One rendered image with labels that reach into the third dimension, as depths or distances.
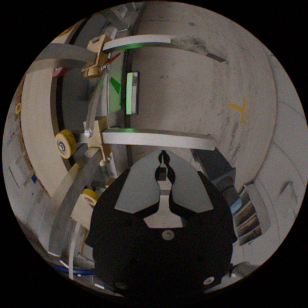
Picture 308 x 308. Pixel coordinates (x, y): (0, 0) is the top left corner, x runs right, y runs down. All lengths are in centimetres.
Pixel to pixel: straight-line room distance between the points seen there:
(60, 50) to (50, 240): 27
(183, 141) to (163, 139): 5
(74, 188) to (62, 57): 23
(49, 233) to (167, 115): 114
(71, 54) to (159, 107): 99
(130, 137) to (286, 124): 266
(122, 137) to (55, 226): 24
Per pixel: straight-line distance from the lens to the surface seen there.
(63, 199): 19
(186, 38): 25
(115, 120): 41
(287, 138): 258
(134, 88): 38
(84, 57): 23
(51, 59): 19
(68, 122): 47
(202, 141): 26
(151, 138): 23
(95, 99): 16
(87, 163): 23
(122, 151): 46
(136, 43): 26
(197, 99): 114
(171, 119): 110
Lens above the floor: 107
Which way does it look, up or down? 57 degrees down
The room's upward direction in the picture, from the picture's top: 177 degrees counter-clockwise
